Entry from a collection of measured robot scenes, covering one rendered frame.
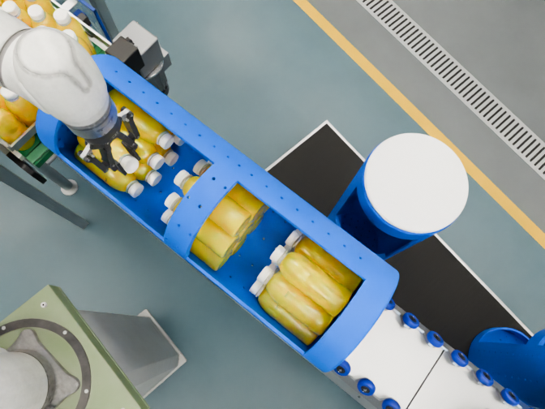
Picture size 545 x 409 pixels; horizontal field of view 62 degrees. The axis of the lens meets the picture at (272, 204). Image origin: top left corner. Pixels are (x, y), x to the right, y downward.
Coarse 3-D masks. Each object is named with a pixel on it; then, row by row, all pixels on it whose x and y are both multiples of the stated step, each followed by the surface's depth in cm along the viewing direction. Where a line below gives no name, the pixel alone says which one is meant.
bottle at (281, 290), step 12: (276, 276) 103; (276, 288) 101; (288, 288) 101; (276, 300) 102; (288, 300) 101; (300, 300) 100; (300, 312) 100; (312, 312) 100; (324, 312) 100; (312, 324) 100; (324, 324) 99
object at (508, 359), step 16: (480, 336) 192; (496, 336) 195; (512, 336) 195; (544, 336) 151; (480, 352) 183; (496, 352) 172; (512, 352) 162; (528, 352) 153; (544, 352) 144; (496, 368) 170; (512, 368) 160; (528, 368) 150; (544, 368) 142; (512, 384) 162; (528, 384) 151; (544, 384) 142; (528, 400) 158; (544, 400) 146
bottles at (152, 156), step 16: (144, 144) 113; (80, 160) 115; (144, 160) 114; (160, 160) 114; (176, 160) 123; (112, 176) 113; (128, 176) 114; (144, 176) 119; (160, 176) 120; (128, 192) 114; (256, 224) 119; (240, 240) 111; (208, 256) 109; (256, 288) 108; (272, 304) 106; (288, 320) 105; (304, 336) 105
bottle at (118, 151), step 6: (78, 138) 110; (84, 144) 109; (114, 144) 104; (120, 144) 104; (96, 150) 106; (114, 150) 103; (120, 150) 103; (126, 150) 104; (96, 156) 107; (114, 156) 103; (120, 156) 103; (132, 156) 105
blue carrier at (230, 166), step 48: (144, 96) 104; (48, 144) 108; (192, 144) 99; (144, 192) 121; (192, 192) 96; (288, 192) 102; (192, 240) 98; (336, 240) 97; (240, 288) 112; (384, 288) 93; (288, 336) 106; (336, 336) 91
